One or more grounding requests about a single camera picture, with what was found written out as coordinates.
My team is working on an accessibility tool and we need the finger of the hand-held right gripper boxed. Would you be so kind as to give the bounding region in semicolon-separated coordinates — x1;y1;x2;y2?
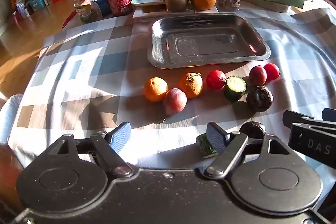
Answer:
282;108;336;130

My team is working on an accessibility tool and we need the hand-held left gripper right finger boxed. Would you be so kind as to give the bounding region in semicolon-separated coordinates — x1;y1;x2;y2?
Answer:
204;122;300;179

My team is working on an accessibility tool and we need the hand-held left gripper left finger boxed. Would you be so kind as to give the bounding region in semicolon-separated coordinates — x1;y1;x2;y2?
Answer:
42;121;134;179

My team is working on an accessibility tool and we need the cucumber piece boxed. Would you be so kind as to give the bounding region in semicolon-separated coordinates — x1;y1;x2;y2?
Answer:
196;133;219;159
224;75;247;102

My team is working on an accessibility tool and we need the dark wrinkled passion fruit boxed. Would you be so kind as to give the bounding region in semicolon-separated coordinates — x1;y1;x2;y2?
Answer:
246;85;274;112
239;121;266;139

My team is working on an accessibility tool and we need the reddish purple plum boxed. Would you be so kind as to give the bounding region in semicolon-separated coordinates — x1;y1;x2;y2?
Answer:
163;88;186;117

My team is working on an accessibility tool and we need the smooth orange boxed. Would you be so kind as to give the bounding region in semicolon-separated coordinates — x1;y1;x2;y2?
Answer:
143;77;169;102

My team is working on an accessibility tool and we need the rectangular metal tray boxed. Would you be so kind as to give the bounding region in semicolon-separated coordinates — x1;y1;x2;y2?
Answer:
147;13;271;69

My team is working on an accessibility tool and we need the red tomato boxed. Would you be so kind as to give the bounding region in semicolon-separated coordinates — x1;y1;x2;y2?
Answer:
206;70;226;90
263;63;280;81

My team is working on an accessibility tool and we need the dark red plum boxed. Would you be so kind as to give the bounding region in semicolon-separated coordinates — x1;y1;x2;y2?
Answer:
249;65;267;86

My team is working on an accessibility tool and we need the orange with stem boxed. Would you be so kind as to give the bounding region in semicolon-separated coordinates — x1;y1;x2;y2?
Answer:
179;72;203;99

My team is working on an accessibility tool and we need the checkered tablecloth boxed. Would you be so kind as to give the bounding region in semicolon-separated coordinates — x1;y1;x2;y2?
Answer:
8;7;336;177

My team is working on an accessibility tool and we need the white chair back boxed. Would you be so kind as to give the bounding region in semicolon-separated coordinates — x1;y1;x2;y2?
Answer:
0;93;24;146

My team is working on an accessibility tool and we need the large white rectangular plate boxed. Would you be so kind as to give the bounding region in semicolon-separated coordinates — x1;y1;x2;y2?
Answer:
133;5;219;18

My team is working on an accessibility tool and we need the blue box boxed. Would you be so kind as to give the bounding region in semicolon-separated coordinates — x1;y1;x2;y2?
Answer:
93;0;111;16

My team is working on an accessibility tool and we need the glass jar with green lid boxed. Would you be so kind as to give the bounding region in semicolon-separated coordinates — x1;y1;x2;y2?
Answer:
72;0;99;24

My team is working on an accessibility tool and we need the brown kiwi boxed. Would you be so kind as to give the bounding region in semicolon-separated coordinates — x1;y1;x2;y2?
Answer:
165;0;188;12

